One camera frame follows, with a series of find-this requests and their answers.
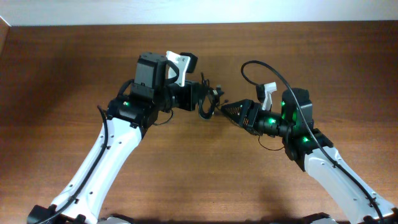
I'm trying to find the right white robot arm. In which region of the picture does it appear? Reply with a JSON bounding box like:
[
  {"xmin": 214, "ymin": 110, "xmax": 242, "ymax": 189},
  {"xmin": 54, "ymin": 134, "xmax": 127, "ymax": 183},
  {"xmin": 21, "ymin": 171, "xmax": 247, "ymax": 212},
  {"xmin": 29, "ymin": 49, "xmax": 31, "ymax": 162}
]
[{"xmin": 221, "ymin": 88, "xmax": 397, "ymax": 223}]

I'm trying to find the black cable bundle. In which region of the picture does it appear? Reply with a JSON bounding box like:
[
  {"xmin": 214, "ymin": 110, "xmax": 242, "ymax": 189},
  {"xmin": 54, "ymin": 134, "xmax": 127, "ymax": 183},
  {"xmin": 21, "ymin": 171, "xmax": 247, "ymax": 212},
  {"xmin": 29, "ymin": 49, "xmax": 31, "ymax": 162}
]
[{"xmin": 197, "ymin": 72, "xmax": 229, "ymax": 121}]

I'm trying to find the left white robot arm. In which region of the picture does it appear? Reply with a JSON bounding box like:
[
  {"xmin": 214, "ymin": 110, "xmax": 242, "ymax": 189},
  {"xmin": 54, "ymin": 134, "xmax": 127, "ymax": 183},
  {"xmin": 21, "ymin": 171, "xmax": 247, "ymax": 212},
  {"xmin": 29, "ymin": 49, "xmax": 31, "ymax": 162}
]
[{"xmin": 27, "ymin": 51, "xmax": 199, "ymax": 223}]

